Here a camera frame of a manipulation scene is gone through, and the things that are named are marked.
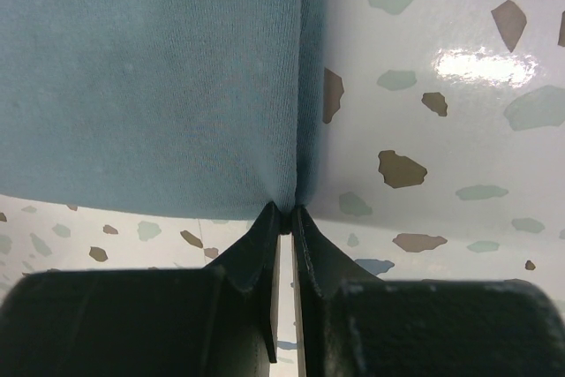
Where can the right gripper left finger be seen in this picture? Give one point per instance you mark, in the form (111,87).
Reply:
(219,320)

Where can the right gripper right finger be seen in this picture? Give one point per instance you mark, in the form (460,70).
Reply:
(349,322)

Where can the blue-grey t-shirt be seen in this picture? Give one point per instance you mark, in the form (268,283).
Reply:
(181,108)

